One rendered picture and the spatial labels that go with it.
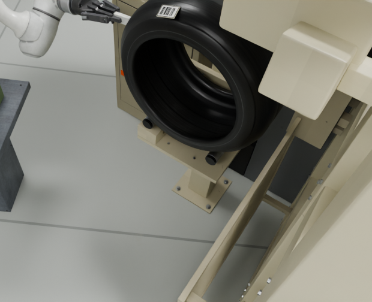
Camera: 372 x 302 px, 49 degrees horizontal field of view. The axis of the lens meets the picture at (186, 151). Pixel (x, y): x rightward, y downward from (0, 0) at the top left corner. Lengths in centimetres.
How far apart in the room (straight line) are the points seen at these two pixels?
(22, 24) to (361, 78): 120
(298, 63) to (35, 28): 115
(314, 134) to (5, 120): 131
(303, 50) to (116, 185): 196
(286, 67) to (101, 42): 278
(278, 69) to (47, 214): 195
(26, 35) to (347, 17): 118
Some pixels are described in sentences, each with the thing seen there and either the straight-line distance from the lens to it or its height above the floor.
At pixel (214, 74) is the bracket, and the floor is 95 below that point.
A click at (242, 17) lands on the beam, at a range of 73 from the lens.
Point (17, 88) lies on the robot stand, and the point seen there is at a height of 65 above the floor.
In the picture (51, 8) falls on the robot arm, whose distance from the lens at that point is 161.
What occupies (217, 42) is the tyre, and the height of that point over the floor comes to 140.
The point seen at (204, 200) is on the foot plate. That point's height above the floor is 1.
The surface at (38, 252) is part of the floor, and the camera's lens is 231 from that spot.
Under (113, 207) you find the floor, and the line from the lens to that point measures 238.
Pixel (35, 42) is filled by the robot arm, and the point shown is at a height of 110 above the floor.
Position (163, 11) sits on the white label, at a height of 141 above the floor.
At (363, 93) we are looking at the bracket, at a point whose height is 165.
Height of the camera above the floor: 208
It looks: 53 degrees down
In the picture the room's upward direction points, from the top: 10 degrees clockwise
